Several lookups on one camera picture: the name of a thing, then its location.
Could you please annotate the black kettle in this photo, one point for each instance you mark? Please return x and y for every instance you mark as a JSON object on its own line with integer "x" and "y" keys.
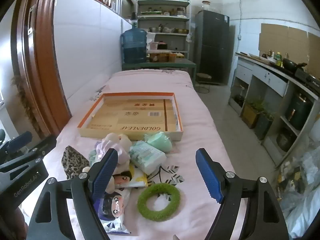
{"x": 238, "y": 100}

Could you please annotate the dark cooking pot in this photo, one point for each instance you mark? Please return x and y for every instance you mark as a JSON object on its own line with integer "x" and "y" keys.
{"x": 286, "y": 140}

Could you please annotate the leopard print scrunchie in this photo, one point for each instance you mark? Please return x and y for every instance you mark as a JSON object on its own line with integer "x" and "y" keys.
{"x": 73, "y": 161}

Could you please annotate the mint green puff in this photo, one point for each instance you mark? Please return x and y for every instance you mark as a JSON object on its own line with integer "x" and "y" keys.
{"x": 158, "y": 142}

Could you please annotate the white kitchen counter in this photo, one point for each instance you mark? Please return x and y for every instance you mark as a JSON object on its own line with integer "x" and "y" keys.
{"x": 268, "y": 77}

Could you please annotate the cardboard sheet on wall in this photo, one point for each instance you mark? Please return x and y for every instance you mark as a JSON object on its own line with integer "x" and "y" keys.
{"x": 287, "y": 40}

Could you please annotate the black gas stove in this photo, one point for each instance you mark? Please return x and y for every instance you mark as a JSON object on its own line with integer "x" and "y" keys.
{"x": 308, "y": 80}

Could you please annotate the brown wooden door frame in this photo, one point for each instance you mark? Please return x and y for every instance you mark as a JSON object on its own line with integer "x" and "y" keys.
{"x": 37, "y": 67}

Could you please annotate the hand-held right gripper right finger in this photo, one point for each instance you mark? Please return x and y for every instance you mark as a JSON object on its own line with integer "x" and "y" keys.
{"x": 208, "y": 177}

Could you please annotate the black wok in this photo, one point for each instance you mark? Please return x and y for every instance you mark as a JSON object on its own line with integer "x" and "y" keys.
{"x": 290, "y": 65}

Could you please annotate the dark green rice cooker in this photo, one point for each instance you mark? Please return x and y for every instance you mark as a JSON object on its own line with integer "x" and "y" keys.
{"x": 298, "y": 112}

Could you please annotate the white plastic bag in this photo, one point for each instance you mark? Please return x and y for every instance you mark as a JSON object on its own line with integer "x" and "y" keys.
{"x": 302, "y": 200}

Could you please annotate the green metal shelf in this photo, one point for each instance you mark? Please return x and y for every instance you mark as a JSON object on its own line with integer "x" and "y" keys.
{"x": 163, "y": 18}

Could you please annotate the green floral tissue pack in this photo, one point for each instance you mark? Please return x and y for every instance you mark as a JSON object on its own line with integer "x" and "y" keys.
{"x": 92, "y": 155}
{"x": 147, "y": 157}

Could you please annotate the purple organza scrunchie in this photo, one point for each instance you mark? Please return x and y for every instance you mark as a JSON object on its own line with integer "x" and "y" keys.
{"x": 101, "y": 146}

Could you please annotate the yellow cartoon face tissue pack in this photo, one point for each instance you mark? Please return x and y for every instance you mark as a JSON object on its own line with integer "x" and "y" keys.
{"x": 130, "y": 178}

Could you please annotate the dark planter box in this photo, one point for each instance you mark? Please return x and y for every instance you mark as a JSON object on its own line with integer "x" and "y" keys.
{"x": 262, "y": 127}

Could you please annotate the yellow green bottle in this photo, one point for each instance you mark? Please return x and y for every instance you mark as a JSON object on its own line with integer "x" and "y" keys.
{"x": 278, "y": 58}

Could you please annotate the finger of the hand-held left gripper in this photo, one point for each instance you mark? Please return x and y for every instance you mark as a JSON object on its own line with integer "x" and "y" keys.
{"x": 42, "y": 146}
{"x": 21, "y": 138}

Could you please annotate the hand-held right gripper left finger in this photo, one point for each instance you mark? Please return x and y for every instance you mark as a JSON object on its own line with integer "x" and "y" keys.
{"x": 106, "y": 170}

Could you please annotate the purple white cartoon tissue pack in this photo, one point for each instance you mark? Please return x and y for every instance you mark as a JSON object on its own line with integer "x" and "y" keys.
{"x": 113, "y": 205}

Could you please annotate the orange rimmed cardboard box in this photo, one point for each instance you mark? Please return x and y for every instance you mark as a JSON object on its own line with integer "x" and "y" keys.
{"x": 140, "y": 110}

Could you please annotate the yellow planter box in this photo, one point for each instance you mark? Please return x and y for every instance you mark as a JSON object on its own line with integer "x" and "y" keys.
{"x": 250, "y": 116}

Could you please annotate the dark grey fridge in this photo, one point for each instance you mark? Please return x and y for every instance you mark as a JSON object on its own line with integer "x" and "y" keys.
{"x": 212, "y": 47}

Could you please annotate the blue water jug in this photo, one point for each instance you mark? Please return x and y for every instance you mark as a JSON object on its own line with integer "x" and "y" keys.
{"x": 133, "y": 45}

